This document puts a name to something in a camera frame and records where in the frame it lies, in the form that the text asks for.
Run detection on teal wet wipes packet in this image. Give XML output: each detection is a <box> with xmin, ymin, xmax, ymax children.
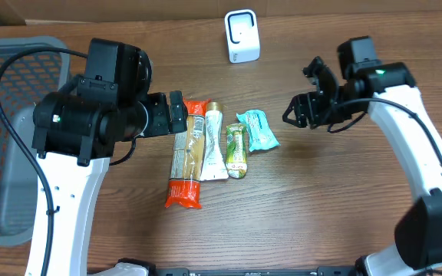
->
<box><xmin>236</xmin><ymin>110</ymin><xmax>279</xmax><ymax>152</ymax></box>

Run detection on white tube gold cap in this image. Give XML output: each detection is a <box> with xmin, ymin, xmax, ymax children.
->
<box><xmin>200</xmin><ymin>102</ymin><xmax>229</xmax><ymax>181</ymax></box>

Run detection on green snack packet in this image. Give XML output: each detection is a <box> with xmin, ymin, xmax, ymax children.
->
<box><xmin>226</xmin><ymin>123</ymin><xmax>248</xmax><ymax>179</ymax></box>

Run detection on orange pasta package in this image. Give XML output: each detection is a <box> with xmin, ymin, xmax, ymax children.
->
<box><xmin>165</xmin><ymin>99</ymin><xmax>211</xmax><ymax>209</ymax></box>

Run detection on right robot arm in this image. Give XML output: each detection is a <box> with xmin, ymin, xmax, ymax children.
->
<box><xmin>282</xmin><ymin>36</ymin><xmax>442</xmax><ymax>275</ymax></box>

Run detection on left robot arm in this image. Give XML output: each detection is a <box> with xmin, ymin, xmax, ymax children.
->
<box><xmin>26</xmin><ymin>38</ymin><xmax>187</xmax><ymax>275</ymax></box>

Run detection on white barcode scanner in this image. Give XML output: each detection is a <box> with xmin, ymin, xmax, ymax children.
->
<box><xmin>224</xmin><ymin>9</ymin><xmax>261</xmax><ymax>64</ymax></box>

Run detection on grey plastic mesh basket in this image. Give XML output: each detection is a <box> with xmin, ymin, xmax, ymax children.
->
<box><xmin>0</xmin><ymin>36</ymin><xmax>70</xmax><ymax>246</ymax></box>

